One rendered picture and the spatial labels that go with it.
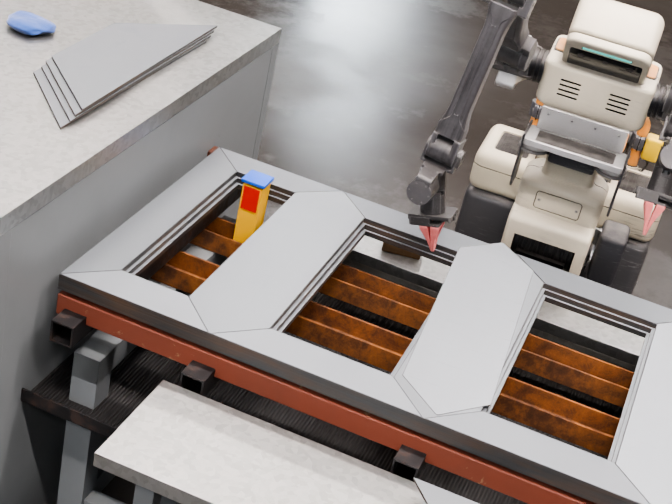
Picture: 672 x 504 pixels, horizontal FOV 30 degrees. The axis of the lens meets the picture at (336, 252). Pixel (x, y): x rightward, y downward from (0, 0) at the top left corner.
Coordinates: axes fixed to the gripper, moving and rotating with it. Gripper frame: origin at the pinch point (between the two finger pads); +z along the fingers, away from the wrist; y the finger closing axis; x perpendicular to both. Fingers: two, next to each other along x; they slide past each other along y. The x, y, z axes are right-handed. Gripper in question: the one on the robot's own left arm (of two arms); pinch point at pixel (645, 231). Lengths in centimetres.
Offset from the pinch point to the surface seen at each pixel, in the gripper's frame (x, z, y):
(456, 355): -40, 37, -29
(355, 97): 272, -26, -130
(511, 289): -11.0, 21.9, -23.9
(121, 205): -32, 31, -109
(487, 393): -49, 41, -20
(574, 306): -4.2, 21.2, -9.5
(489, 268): -5.7, 19.2, -30.3
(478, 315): -24.7, 28.8, -28.2
